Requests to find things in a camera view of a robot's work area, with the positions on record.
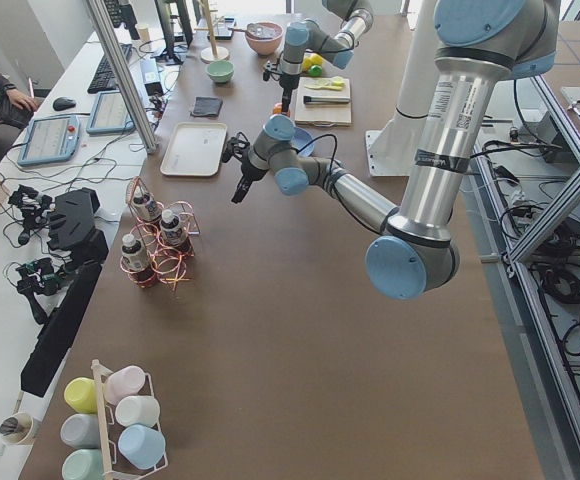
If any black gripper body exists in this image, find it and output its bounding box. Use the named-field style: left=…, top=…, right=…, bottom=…
left=240, top=149, right=268, bottom=188
left=279, top=72, right=299, bottom=98

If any blue plate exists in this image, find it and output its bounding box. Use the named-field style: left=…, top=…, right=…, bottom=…
left=291, top=127, right=314, bottom=157

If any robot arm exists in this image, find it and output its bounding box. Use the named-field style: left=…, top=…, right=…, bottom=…
left=222, top=1, right=560, bottom=300
left=278, top=0, right=374, bottom=114

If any steel muddler black tip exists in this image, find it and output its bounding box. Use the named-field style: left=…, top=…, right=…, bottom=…
left=302, top=95, right=351, bottom=106

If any yellow lemon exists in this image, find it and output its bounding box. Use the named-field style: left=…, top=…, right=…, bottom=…
left=309, top=53, right=323, bottom=66
left=302, top=57, right=312, bottom=72

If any green lime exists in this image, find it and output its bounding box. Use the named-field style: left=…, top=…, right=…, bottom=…
left=307, top=65, right=323, bottom=78

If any lemon slice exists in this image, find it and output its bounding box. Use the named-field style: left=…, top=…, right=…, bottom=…
left=307, top=79, right=329, bottom=90
left=330, top=76, right=345, bottom=87

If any yellow plastic knife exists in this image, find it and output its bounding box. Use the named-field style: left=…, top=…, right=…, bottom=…
left=305, top=82, right=345, bottom=91

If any pink bowl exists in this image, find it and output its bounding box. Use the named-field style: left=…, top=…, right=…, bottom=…
left=245, top=22, right=284, bottom=56

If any wooden cutting board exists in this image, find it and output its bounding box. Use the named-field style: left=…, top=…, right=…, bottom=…
left=293, top=77, right=352, bottom=126

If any clear ice cubes pile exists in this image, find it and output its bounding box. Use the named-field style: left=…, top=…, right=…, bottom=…
left=248, top=25, right=277, bottom=40

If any metal ice scoop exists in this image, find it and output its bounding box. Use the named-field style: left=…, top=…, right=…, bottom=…
left=229, top=22, right=276, bottom=39

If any cream rabbit tray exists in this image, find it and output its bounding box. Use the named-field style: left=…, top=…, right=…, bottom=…
left=160, top=122, right=227, bottom=177

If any mint green bowl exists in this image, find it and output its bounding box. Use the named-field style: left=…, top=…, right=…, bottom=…
left=206, top=60, right=234, bottom=84

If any grey folded cloth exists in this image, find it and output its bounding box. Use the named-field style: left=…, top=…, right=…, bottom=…
left=190, top=96, right=223, bottom=118

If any wooden glass stand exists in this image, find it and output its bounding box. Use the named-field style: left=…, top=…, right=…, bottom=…
left=196, top=0, right=230, bottom=64

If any tea bottle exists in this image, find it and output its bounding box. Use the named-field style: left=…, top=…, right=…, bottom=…
left=160, top=209, right=191, bottom=254
left=120, top=233, right=157, bottom=288
left=131, top=189, right=161, bottom=223

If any teach pendant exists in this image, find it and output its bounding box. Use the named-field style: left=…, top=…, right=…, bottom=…
left=86, top=91, right=134, bottom=136
left=17, top=115, right=80, bottom=166

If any black keyboard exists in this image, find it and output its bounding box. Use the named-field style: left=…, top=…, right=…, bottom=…
left=87, top=56, right=118, bottom=94

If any black computer mouse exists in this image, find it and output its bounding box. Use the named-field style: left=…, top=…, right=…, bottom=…
left=52, top=97, right=76, bottom=112

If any cup rack with cups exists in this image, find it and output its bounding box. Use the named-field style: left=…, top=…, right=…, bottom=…
left=60, top=359, right=169, bottom=479

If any paper cup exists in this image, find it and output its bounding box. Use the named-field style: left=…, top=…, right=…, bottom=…
left=0, top=412, right=41, bottom=446

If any copper wire bottle rack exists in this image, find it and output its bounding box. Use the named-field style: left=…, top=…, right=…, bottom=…
left=119, top=177, right=200, bottom=289

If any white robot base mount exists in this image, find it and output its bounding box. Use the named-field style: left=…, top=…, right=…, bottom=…
left=366, top=0, right=440, bottom=176

